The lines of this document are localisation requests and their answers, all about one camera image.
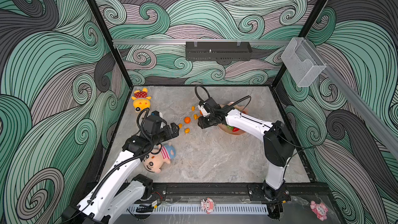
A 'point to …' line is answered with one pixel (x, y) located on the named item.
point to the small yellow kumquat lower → (187, 130)
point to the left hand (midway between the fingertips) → (173, 128)
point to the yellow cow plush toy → (141, 100)
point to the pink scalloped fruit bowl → (223, 128)
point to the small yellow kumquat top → (193, 108)
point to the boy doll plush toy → (154, 163)
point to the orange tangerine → (187, 120)
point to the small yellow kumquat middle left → (180, 125)
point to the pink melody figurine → (320, 210)
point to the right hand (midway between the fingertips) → (199, 124)
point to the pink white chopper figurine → (208, 205)
